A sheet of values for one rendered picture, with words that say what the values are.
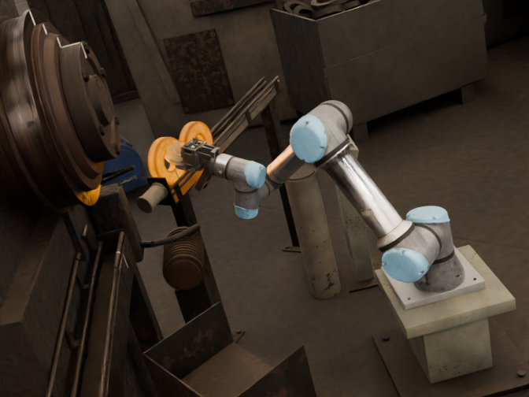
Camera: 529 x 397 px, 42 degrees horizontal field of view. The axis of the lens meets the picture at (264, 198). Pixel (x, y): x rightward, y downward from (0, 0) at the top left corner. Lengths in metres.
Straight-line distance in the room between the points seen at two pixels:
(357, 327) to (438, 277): 0.55
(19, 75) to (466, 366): 1.50
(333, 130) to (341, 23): 1.90
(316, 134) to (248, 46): 2.54
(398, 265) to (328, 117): 0.44
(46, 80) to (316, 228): 1.28
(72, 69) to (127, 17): 2.88
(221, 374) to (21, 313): 0.42
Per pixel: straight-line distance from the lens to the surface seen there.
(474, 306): 2.03
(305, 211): 2.45
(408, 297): 2.06
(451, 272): 2.05
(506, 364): 2.26
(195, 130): 2.34
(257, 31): 4.26
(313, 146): 1.81
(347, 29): 3.72
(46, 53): 1.58
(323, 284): 2.62
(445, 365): 2.18
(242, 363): 1.49
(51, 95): 1.52
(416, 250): 1.87
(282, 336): 2.53
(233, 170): 2.07
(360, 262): 2.66
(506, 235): 2.89
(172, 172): 2.25
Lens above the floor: 1.53
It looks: 26 degrees down
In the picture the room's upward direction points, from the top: 14 degrees counter-clockwise
